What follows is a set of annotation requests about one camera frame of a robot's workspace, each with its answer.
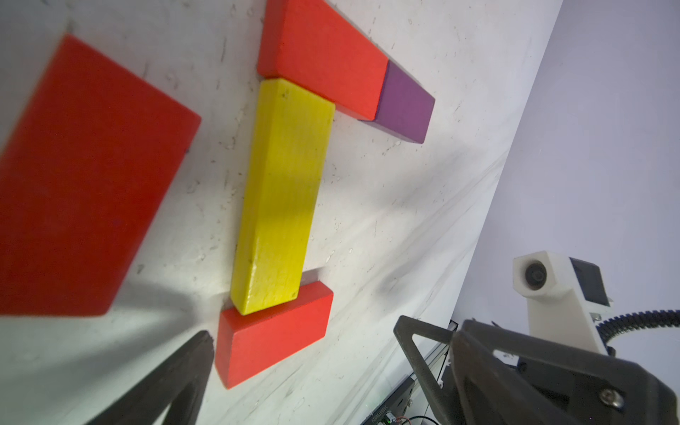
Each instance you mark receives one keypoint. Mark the yellow block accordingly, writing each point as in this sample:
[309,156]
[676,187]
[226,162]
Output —
[288,152]

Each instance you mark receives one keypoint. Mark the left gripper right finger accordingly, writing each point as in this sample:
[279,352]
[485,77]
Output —
[504,377]

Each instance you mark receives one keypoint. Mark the purple block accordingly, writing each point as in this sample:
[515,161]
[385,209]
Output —
[405,108]

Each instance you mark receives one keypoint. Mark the red block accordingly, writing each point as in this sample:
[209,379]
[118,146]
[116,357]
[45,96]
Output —
[310,44]
[249,344]
[82,177]

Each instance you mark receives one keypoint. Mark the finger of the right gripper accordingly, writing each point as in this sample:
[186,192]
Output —
[444,404]

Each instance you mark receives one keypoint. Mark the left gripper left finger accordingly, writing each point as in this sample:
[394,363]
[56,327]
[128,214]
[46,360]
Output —
[175,389]

